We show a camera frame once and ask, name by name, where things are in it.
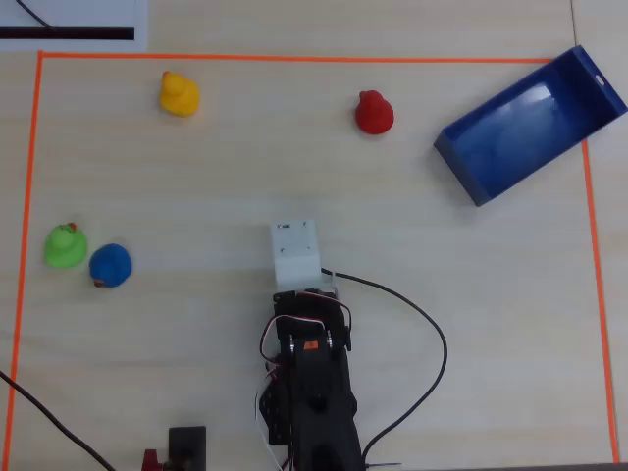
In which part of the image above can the blue rubber duck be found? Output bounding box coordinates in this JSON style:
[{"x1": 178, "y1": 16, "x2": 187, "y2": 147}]
[{"x1": 88, "y1": 242, "x2": 133, "y2": 289}]

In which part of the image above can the orange tape strip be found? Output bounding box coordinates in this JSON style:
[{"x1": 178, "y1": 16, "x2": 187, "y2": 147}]
[
  {"x1": 581, "y1": 139, "x2": 620, "y2": 465},
  {"x1": 37, "y1": 50, "x2": 558, "y2": 65},
  {"x1": 0, "y1": 51, "x2": 46, "y2": 471}
]

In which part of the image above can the white paper sheet black bar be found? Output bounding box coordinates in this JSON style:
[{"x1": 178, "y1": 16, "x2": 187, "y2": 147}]
[{"x1": 0, "y1": 0, "x2": 149, "y2": 53}]

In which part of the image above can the yellow rubber duck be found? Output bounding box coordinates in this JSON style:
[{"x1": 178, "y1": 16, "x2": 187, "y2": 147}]
[{"x1": 159, "y1": 71, "x2": 201, "y2": 118}]

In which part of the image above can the red rubber duck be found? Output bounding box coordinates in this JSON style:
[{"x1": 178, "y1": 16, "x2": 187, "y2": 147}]
[{"x1": 355, "y1": 89, "x2": 395, "y2": 135}]

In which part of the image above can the blue plastic box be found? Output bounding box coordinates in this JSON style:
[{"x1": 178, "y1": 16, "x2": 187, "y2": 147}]
[{"x1": 433, "y1": 44, "x2": 628, "y2": 208}]

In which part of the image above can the black clamp red knob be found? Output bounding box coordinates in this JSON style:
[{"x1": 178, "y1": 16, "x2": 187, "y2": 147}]
[{"x1": 141, "y1": 425, "x2": 207, "y2": 471}]

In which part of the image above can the thick black cable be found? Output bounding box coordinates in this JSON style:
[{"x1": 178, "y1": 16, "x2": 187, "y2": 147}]
[{"x1": 0, "y1": 370, "x2": 117, "y2": 471}]

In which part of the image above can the thin black camera cable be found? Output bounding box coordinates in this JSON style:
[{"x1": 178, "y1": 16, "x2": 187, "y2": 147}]
[{"x1": 321, "y1": 267, "x2": 448, "y2": 471}]

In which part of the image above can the green rubber duck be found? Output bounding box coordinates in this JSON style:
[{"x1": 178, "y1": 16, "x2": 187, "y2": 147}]
[{"x1": 43, "y1": 222, "x2": 88, "y2": 269}]

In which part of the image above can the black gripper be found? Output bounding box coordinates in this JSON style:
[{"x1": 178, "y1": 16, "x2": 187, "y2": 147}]
[{"x1": 273, "y1": 288, "x2": 340, "y2": 320}]

